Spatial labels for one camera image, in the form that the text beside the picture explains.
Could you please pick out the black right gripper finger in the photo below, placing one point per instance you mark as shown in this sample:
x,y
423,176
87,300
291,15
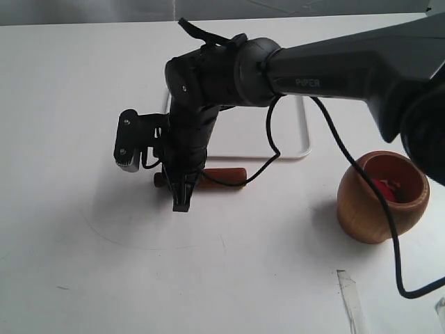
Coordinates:
x,y
188,183
173,179

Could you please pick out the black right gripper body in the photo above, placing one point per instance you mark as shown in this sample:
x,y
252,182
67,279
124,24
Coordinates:
x,y
187,139

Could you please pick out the brown wooden pestle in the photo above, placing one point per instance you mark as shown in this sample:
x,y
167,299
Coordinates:
x,y
201,180

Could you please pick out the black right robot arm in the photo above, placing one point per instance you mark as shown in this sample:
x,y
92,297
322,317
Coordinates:
x,y
398,71

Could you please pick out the red object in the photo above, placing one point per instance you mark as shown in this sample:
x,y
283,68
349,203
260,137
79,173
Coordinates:
x,y
389,189

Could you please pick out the brown wooden mortar bowl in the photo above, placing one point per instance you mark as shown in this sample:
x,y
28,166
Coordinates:
x,y
360,213

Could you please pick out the white rectangular plastic tray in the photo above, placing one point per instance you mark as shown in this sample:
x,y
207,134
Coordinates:
x,y
240,133

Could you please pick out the clear tape strip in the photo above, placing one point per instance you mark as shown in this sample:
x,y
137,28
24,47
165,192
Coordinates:
x,y
351,302

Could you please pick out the grey backdrop curtain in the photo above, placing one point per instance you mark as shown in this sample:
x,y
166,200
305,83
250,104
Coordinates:
x,y
29,12

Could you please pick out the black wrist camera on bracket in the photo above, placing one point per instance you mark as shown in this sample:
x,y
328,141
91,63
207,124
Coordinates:
x,y
139,140

